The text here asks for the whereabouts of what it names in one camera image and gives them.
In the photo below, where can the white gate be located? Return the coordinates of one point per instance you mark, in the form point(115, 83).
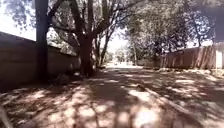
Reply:
point(218, 59)

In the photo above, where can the row of trees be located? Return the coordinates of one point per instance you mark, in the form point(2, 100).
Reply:
point(100, 30)

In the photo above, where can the brown wooden fence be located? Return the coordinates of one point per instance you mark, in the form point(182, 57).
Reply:
point(190, 58)

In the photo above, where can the red brick path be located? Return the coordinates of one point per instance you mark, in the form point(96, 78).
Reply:
point(106, 106)

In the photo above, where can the long boundary wall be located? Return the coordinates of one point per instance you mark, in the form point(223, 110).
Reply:
point(18, 61)

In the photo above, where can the dark pole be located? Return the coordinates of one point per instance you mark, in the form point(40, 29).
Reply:
point(41, 43)

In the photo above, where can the red brick road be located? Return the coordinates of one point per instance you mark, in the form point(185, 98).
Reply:
point(190, 88)

